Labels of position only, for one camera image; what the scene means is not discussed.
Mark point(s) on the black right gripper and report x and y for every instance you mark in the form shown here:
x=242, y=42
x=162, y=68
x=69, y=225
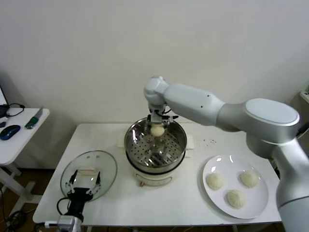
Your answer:
x=165, y=119

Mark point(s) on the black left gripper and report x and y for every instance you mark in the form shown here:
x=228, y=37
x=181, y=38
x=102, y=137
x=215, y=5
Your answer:
x=80, y=192

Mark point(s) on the white steamed baozi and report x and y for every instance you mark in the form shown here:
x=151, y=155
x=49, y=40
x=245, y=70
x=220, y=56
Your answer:
x=214, y=181
x=236, y=198
x=249, y=178
x=157, y=131

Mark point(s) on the round glass lid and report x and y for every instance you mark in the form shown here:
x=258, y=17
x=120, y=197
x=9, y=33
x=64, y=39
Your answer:
x=89, y=157

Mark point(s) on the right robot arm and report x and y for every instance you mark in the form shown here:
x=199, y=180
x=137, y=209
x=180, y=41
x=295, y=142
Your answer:
x=193, y=106

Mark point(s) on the steel steamer basket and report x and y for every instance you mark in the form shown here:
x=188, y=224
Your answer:
x=173, y=149

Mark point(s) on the dark crumbs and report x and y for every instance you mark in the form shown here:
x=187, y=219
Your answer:
x=214, y=142

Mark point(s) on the white side table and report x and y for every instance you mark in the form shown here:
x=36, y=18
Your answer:
x=21, y=137

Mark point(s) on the blue computer mouse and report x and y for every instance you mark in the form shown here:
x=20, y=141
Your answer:
x=9, y=131

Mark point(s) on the small black gadget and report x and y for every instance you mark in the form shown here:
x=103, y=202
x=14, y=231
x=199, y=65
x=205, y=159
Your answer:
x=2, y=125

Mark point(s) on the laptop computer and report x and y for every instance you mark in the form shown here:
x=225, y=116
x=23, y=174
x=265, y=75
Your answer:
x=2, y=96

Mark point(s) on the white oval plate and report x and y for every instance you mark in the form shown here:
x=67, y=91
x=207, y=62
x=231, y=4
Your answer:
x=256, y=200

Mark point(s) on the white shelf edge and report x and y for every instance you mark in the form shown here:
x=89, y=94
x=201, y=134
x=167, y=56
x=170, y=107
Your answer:
x=304, y=95

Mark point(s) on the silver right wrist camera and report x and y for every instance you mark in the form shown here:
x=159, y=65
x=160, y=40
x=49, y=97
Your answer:
x=156, y=117

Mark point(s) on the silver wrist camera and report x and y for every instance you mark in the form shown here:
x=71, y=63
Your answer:
x=66, y=221
x=156, y=117

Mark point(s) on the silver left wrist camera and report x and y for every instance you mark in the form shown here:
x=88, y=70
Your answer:
x=66, y=221

